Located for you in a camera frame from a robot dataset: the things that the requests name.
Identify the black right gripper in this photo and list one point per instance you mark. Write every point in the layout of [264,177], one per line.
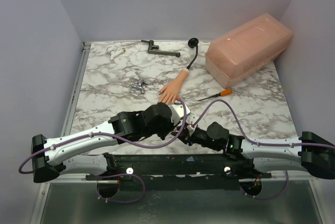
[187,135]

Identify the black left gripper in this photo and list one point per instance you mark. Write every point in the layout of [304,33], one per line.
[171,127]

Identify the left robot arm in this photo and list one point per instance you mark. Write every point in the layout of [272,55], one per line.
[56,156]

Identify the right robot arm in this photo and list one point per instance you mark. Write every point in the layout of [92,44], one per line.
[308,153]

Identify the mannequin practice hand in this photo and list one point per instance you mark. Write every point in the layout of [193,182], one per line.
[169,93]

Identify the chrome faucet tap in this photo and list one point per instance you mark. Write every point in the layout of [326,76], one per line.
[140,85]

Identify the white plastic faucet tap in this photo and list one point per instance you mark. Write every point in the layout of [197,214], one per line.
[115,53]

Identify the pink plastic storage box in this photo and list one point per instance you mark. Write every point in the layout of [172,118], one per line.
[243,51]

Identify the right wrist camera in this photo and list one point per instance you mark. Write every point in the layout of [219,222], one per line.
[192,121]

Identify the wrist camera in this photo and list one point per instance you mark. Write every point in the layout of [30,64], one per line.
[178,113]
[192,121]

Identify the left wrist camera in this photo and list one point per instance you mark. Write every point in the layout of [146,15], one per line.
[178,113]

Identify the black mounting rail base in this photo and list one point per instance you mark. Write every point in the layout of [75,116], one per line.
[177,172]

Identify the orange handled screwdriver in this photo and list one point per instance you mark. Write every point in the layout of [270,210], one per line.
[220,94]

